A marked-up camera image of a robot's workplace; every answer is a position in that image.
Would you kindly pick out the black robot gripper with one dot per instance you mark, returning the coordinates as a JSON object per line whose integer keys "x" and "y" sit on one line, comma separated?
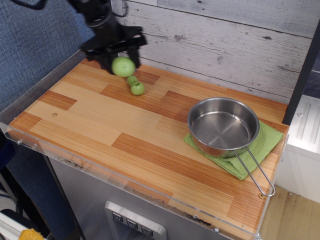
{"x": 111, "y": 38}

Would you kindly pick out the green toy pear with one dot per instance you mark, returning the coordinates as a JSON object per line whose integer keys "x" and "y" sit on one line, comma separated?
{"x": 123, "y": 66}

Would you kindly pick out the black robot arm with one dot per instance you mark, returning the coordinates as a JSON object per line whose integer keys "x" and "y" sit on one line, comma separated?
{"x": 93, "y": 10}

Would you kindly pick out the silver metal pot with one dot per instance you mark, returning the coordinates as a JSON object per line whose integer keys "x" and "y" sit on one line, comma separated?
{"x": 224, "y": 128}

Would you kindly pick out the clear acrylic front guard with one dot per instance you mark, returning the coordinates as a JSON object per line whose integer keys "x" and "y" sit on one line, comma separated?
{"x": 180, "y": 182}

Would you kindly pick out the silver toy fridge front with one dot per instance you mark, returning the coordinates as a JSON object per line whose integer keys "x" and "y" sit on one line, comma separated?
{"x": 88, "y": 194}

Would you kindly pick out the grey button panel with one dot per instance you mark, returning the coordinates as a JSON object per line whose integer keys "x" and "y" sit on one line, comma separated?
{"x": 126, "y": 224}

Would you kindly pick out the green cloth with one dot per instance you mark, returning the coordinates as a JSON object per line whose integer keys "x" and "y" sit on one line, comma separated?
{"x": 266, "y": 140}

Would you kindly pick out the yellow black object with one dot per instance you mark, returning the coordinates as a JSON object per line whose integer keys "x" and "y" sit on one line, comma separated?
{"x": 30, "y": 234}

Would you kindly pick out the white ridged block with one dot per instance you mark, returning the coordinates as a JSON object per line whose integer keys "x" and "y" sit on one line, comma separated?
{"x": 299, "y": 167}

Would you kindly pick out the black vertical post right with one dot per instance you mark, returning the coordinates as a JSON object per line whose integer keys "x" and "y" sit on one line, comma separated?
{"x": 306, "y": 69}

